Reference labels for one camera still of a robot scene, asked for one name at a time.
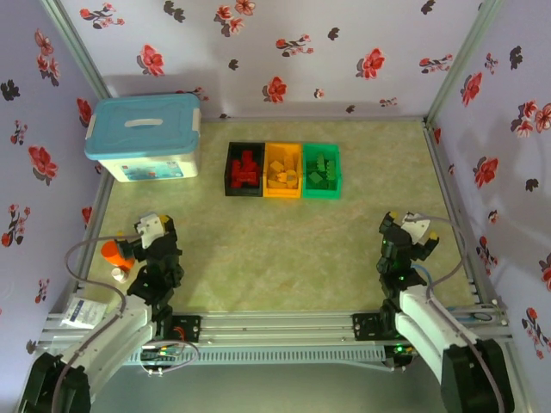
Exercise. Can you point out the aluminium rear rail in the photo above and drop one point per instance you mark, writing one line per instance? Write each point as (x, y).
(301, 120)

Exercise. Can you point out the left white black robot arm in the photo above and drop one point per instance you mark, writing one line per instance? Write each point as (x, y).
(112, 335)

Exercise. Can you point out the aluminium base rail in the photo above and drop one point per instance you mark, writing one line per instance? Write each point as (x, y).
(275, 327)

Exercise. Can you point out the blue lidded storage box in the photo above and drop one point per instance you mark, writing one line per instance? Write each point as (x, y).
(142, 142)

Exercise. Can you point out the aluminium frame post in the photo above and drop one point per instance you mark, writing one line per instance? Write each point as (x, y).
(74, 43)
(472, 43)

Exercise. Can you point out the round yellow lego piece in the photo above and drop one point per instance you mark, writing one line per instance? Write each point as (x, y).
(286, 175)

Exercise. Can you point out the blue tube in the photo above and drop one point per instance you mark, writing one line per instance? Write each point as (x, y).
(424, 270)

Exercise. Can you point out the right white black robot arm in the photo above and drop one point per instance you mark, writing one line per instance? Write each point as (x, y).
(430, 327)

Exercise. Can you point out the large green lego plate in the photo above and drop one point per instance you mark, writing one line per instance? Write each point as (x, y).
(329, 185)

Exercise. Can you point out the controller circuit board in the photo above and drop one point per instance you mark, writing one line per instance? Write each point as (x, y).
(400, 350)
(161, 355)

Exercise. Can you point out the left controller circuit board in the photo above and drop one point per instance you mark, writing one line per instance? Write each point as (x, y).
(161, 355)

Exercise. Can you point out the white paper packet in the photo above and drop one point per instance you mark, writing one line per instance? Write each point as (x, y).
(86, 312)

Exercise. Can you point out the orange plastic cup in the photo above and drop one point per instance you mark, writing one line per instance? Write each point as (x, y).
(111, 254)

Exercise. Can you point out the long yellow lego brick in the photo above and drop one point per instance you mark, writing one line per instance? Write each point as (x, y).
(290, 161)

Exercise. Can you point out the aluminium side rail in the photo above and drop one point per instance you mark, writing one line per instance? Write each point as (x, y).
(102, 208)
(435, 150)

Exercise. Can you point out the yellow plastic bin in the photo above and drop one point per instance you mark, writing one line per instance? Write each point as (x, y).
(282, 193)

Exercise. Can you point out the right controller circuit board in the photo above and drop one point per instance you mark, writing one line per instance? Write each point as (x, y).
(400, 350)

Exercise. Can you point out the green plastic bin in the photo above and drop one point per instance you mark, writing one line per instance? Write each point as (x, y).
(320, 194)

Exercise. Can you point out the black plastic bin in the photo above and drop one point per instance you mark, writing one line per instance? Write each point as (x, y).
(243, 192)

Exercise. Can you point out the small white cap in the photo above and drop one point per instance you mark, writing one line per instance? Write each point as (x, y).
(118, 274)

